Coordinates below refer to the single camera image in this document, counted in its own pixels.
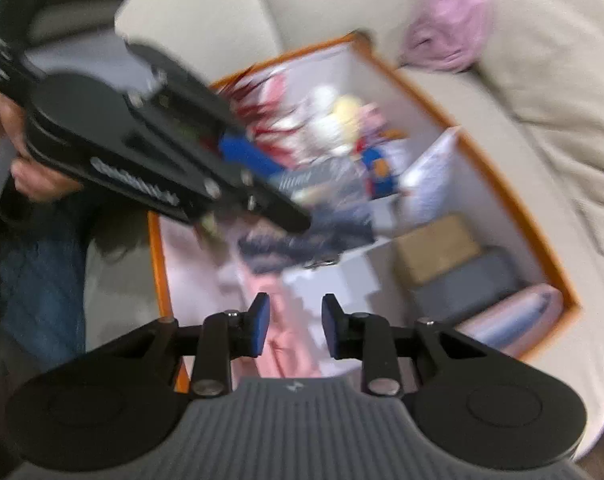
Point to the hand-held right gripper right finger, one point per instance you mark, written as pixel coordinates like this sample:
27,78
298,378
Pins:
332,327

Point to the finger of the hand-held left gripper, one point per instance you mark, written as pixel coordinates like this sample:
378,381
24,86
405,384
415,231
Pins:
262,205
242,152

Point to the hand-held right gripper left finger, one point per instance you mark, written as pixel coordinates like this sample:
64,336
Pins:
259,325

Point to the pink plastic case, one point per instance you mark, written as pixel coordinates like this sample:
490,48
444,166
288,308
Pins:
287,330

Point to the colourful feather shuttlecock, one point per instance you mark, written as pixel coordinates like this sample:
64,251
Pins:
262,110

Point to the orange cardboard box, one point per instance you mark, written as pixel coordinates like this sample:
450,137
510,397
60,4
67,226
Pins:
491,220

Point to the person's left hand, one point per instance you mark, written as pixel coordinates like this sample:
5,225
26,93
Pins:
37,180

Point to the dark blue garment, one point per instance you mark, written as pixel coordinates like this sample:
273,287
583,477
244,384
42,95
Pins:
332,220

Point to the white plush toy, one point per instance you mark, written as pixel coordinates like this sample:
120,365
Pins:
324,120

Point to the orange and blue plush toy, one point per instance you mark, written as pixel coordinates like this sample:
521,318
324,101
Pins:
379,165

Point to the tan folded cloth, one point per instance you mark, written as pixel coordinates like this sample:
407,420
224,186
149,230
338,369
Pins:
436,250

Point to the grey folded cloth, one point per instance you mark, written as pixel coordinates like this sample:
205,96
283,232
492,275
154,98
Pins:
466,290

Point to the person's left leg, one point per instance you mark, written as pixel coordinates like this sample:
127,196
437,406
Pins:
37,285

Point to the white folded cloth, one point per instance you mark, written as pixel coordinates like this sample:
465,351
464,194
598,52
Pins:
431,175

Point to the beige sofa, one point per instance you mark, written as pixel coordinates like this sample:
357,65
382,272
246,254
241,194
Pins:
332,0

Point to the pink and blue pouch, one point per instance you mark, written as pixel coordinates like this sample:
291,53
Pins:
511,320

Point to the purple cloth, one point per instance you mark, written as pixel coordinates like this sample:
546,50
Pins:
446,25

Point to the beige sofa cushion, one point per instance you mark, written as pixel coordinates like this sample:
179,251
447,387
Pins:
556,85

